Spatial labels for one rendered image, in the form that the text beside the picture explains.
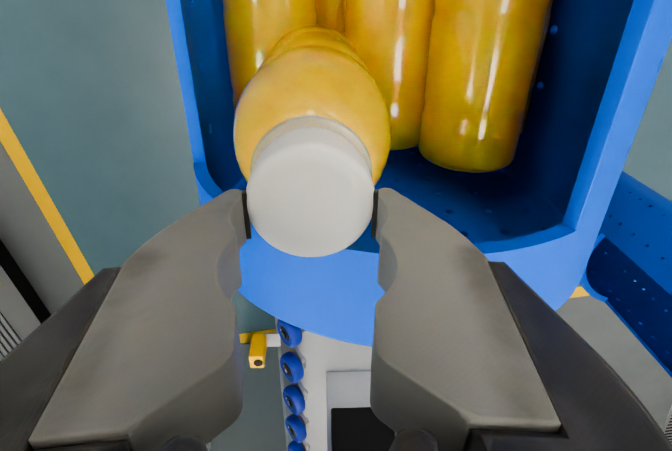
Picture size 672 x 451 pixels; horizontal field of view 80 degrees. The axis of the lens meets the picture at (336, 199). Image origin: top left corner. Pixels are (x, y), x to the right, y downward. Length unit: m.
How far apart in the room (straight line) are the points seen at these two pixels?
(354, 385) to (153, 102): 1.15
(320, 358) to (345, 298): 0.50
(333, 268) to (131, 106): 1.41
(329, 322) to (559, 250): 0.12
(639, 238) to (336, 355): 0.69
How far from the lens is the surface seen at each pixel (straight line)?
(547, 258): 0.22
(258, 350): 0.68
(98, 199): 1.78
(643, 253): 1.04
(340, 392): 0.70
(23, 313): 2.09
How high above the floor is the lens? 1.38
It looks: 62 degrees down
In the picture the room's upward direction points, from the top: 176 degrees clockwise
